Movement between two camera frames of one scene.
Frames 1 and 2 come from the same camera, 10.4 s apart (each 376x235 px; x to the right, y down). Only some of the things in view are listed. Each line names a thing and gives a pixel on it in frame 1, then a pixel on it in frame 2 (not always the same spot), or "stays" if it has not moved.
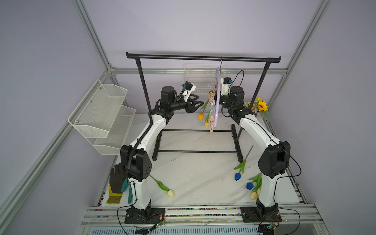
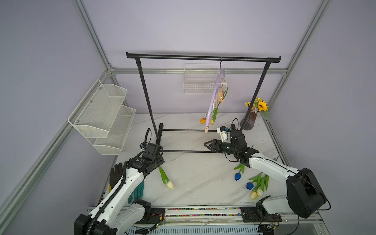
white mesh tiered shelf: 102,119 stays
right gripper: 220,96 to 215,143
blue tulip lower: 259,177 stays
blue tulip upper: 241,166 stays
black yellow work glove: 117,178 stays
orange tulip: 201,116 to 202,120
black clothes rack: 156,152 stays
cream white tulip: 170,193 to 165,179
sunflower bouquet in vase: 259,106 stays
